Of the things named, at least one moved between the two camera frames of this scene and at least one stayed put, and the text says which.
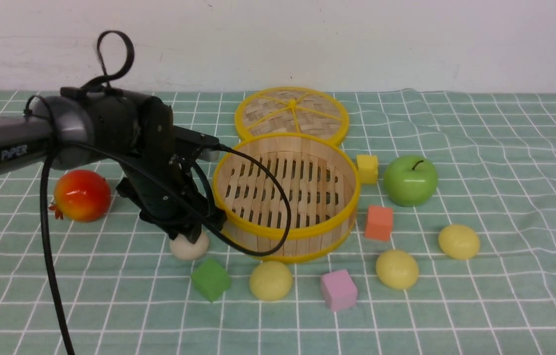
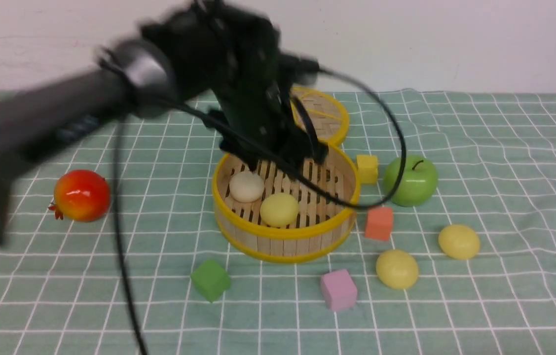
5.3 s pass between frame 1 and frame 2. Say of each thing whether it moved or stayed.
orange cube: stayed
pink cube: stayed
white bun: moved
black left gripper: moved
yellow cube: stayed
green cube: stayed
